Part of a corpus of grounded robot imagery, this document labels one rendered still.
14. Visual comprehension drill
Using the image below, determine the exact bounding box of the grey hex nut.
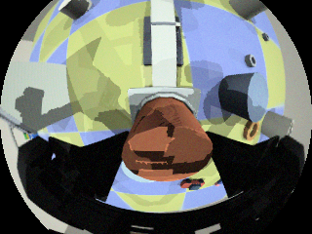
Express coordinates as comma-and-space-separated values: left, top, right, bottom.
245, 54, 257, 67
262, 32, 269, 42

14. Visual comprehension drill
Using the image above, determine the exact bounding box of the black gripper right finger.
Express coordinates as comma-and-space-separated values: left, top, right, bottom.
206, 132, 280, 199

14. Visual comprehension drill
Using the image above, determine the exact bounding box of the red toy car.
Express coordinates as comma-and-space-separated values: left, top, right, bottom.
180, 179, 204, 191

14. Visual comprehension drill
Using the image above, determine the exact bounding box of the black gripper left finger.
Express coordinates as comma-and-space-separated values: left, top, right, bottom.
48, 130, 129, 203

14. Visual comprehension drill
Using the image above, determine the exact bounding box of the orange ring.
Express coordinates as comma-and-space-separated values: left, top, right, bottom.
243, 121, 260, 141

